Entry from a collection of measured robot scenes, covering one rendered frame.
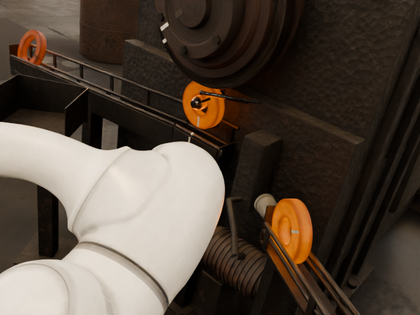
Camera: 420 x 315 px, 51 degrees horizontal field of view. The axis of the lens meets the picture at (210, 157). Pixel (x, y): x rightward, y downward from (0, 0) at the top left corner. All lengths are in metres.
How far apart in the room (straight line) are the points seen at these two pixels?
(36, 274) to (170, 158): 0.17
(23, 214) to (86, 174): 1.78
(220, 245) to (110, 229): 0.89
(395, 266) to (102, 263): 2.08
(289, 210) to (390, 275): 1.31
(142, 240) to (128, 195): 0.04
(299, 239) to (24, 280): 0.75
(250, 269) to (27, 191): 1.42
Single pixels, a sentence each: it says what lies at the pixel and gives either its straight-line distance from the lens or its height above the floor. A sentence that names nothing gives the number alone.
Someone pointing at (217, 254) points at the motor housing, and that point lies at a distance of 1.26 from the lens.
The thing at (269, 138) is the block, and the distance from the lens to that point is 1.26.
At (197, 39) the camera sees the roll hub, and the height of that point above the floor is 1.03.
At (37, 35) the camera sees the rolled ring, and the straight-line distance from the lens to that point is 2.21.
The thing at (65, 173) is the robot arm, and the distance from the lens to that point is 0.44.
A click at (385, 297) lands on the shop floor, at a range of 2.17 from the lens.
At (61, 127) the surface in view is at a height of 0.61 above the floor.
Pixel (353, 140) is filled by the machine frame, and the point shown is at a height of 0.87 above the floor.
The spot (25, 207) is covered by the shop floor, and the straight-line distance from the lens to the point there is 2.24.
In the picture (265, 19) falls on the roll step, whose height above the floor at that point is 1.12.
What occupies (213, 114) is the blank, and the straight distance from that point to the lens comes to 1.34.
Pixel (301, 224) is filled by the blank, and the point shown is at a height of 0.76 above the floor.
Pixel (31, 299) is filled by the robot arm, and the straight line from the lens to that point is 0.32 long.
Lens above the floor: 1.32
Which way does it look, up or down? 28 degrees down
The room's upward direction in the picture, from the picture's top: 11 degrees clockwise
